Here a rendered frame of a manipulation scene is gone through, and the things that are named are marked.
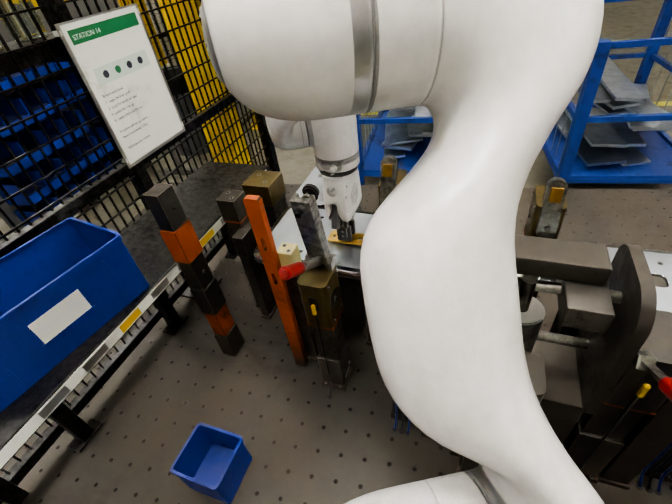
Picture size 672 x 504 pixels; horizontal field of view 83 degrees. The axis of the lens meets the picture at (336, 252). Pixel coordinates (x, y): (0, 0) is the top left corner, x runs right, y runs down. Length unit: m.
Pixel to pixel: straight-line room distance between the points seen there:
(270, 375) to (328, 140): 0.60
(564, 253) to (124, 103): 0.95
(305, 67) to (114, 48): 0.88
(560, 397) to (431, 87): 0.54
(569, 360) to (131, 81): 1.07
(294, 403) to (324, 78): 0.82
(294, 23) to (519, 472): 0.28
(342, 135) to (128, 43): 0.61
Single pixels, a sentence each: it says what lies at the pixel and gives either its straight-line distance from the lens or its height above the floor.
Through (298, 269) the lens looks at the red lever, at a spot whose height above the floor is 1.13.
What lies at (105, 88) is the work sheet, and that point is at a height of 1.32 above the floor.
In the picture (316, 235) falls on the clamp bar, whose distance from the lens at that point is 0.64.
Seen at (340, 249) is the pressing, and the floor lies 1.00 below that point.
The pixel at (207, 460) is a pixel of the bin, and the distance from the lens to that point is 0.96.
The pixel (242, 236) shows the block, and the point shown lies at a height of 1.00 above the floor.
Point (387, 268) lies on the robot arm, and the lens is 0.22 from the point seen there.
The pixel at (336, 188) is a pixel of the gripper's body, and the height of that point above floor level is 1.16.
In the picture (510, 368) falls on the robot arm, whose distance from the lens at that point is 0.25.
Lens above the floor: 1.53
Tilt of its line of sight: 40 degrees down
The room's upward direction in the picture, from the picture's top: 9 degrees counter-clockwise
